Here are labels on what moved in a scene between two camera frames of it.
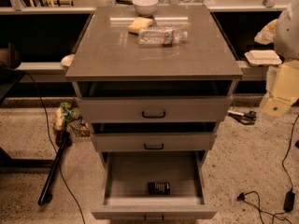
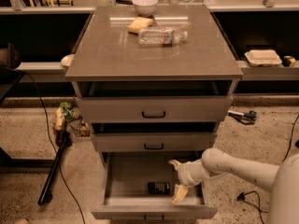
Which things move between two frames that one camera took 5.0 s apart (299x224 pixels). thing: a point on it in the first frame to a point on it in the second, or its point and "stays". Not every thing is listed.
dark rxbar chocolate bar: x=158 y=188 stays
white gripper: x=288 y=36 to x=186 y=174
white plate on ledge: x=67 y=60 stays
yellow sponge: x=139 y=22 stays
